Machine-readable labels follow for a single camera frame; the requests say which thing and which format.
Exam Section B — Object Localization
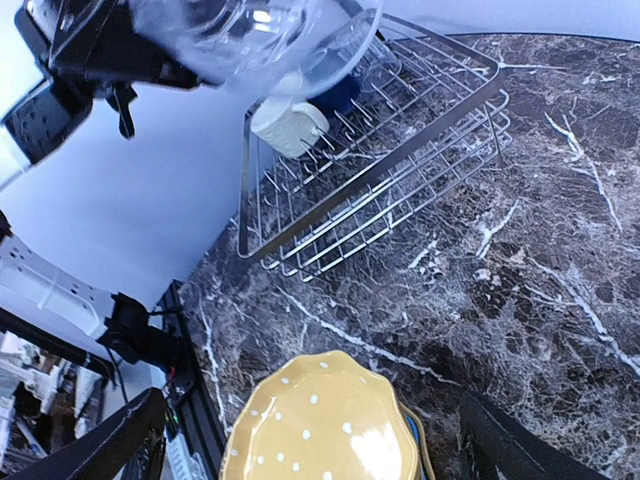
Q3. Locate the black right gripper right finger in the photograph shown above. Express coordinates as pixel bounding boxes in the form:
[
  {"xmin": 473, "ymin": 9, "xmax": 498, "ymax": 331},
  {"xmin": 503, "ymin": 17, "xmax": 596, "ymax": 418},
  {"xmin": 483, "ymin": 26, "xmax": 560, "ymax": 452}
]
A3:
[{"xmin": 458, "ymin": 392, "xmax": 604, "ymax": 480}]

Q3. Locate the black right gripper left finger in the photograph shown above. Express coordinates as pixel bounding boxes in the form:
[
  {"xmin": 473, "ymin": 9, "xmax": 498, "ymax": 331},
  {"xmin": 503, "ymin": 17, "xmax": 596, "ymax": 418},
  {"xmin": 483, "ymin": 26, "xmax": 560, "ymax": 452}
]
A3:
[{"xmin": 11, "ymin": 387, "xmax": 166, "ymax": 479}]

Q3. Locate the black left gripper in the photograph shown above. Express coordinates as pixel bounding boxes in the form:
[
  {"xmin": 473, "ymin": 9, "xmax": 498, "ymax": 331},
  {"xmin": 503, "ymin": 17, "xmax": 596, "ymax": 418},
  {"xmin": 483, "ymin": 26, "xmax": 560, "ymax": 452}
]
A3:
[{"xmin": 14, "ymin": 0, "xmax": 200, "ymax": 139}]

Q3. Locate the blue polka dot plate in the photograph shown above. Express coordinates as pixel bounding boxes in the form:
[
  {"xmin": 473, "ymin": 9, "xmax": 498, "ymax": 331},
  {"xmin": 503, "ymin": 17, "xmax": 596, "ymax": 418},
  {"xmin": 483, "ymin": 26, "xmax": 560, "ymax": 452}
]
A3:
[{"xmin": 399, "ymin": 404, "xmax": 437, "ymax": 480}]

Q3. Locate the clear drinking glass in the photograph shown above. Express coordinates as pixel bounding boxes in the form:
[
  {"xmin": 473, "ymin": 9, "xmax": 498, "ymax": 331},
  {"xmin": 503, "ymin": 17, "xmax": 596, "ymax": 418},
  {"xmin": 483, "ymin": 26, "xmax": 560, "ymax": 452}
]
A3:
[
  {"xmin": 352, "ymin": 37, "xmax": 402, "ymax": 94},
  {"xmin": 129, "ymin": 0, "xmax": 384, "ymax": 98}
]

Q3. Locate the navy blue cup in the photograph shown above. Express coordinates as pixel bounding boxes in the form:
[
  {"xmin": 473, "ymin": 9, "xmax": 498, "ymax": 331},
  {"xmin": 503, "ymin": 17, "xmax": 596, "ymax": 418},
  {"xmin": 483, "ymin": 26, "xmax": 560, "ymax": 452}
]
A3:
[{"xmin": 308, "ymin": 75, "xmax": 361, "ymax": 119}]

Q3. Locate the cream ribbed mug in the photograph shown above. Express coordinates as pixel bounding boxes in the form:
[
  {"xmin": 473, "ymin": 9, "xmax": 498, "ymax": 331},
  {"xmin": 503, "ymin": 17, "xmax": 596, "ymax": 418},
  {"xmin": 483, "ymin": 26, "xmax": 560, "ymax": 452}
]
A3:
[{"xmin": 249, "ymin": 95, "xmax": 330, "ymax": 159}]

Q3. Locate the black front rail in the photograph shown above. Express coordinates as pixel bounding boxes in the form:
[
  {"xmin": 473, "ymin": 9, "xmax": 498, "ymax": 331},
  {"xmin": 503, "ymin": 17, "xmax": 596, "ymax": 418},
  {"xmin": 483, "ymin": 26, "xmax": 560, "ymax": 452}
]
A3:
[{"xmin": 158, "ymin": 280, "xmax": 226, "ymax": 479}]

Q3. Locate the chrome wire dish rack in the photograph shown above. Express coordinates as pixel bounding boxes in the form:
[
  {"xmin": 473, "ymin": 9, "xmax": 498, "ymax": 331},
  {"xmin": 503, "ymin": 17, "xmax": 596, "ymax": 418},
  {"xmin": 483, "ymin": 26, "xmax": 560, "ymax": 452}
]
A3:
[{"xmin": 237, "ymin": 15, "xmax": 511, "ymax": 281}]

